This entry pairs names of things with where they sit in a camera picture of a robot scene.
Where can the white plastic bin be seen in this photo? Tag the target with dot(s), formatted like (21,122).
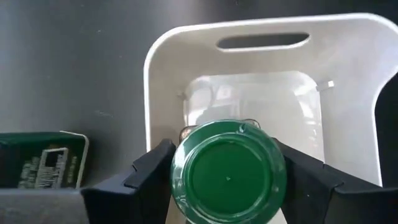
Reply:
(174,77)

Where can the green-lidded glass spice jar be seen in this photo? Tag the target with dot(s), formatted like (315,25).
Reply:
(228,177)

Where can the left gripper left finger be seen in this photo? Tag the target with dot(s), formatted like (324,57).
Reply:
(124,202)

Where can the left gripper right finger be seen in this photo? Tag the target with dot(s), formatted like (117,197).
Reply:
(342,208)

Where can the dark green spice tin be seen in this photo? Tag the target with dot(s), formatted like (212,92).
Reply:
(43,155)

